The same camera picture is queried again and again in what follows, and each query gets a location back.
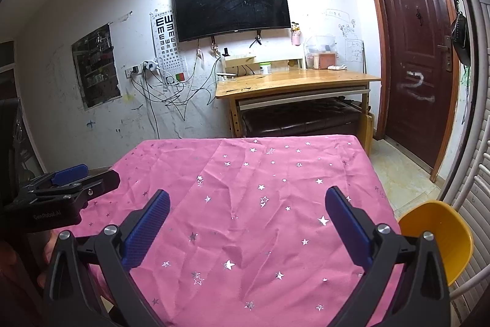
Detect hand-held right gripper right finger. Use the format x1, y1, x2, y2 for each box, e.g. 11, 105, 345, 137
325, 186, 451, 327

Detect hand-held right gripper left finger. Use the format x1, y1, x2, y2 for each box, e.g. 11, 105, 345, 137
43, 189, 171, 327

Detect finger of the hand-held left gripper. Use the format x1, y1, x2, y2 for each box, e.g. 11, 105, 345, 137
22, 164, 90, 190
23, 169, 121, 203

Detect yellow plastic bin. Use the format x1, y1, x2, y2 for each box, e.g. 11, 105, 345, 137
398, 200, 474, 288

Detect person's left hand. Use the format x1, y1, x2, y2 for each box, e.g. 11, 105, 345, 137
37, 230, 59, 287

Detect dark upright furniture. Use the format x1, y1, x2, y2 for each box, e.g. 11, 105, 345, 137
0, 97, 43, 197

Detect pink star-print tablecloth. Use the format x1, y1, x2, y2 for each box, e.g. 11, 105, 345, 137
54, 135, 407, 327

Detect eye chart poster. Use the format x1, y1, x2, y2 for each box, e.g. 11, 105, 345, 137
149, 9, 189, 84

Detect wooden desk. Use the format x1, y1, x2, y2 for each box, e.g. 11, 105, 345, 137
214, 55, 382, 156

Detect pink box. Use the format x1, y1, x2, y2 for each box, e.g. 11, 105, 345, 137
306, 52, 338, 70

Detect clear plastic container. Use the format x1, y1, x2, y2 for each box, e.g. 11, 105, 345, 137
303, 35, 341, 70

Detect dark brown door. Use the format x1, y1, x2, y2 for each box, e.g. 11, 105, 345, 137
362, 0, 462, 182

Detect white louvered shutter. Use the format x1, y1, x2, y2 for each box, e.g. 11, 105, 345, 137
440, 0, 490, 312

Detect small black hanging bag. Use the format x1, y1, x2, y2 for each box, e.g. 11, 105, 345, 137
451, 9, 472, 66

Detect dark wall niche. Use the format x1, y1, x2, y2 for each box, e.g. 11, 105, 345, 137
71, 23, 122, 110

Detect tangle of black cables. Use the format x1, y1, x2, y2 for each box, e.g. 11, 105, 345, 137
130, 44, 230, 140

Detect white wall socket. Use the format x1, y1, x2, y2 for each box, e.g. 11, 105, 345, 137
126, 60, 160, 78

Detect pink wall ornament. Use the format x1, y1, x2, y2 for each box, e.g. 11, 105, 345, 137
290, 21, 303, 46

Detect metal door handle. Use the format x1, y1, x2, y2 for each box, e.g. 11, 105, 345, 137
436, 36, 454, 72

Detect black wall television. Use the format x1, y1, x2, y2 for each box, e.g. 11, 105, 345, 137
172, 0, 292, 43

